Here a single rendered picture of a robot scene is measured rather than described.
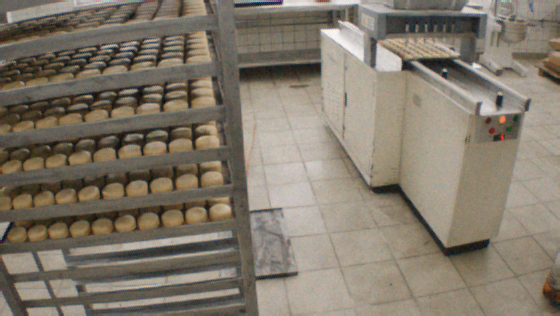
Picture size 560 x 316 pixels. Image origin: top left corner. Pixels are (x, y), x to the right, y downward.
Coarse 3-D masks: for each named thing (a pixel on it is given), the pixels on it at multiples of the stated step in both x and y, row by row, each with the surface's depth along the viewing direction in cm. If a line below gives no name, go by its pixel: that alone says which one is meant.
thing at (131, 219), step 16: (144, 208) 105; (160, 208) 108; (176, 208) 106; (192, 208) 105; (208, 208) 108; (224, 208) 104; (16, 224) 100; (32, 224) 103; (48, 224) 102; (64, 224) 99; (80, 224) 99; (96, 224) 99; (112, 224) 103; (128, 224) 99; (144, 224) 100; (160, 224) 103; (176, 224) 101; (16, 240) 95; (32, 240) 96
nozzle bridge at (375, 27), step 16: (368, 16) 245; (384, 16) 231; (400, 16) 241; (416, 16) 242; (432, 16) 244; (464, 16) 238; (480, 16) 239; (368, 32) 249; (384, 32) 235; (400, 32) 245; (432, 32) 246; (448, 32) 247; (464, 32) 249; (480, 32) 243; (368, 48) 253; (464, 48) 265; (368, 64) 256
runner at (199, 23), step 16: (208, 16) 79; (80, 32) 75; (96, 32) 76; (112, 32) 76; (128, 32) 77; (144, 32) 78; (160, 32) 78; (176, 32) 79; (0, 48) 73; (16, 48) 74; (32, 48) 74; (48, 48) 75; (64, 48) 76
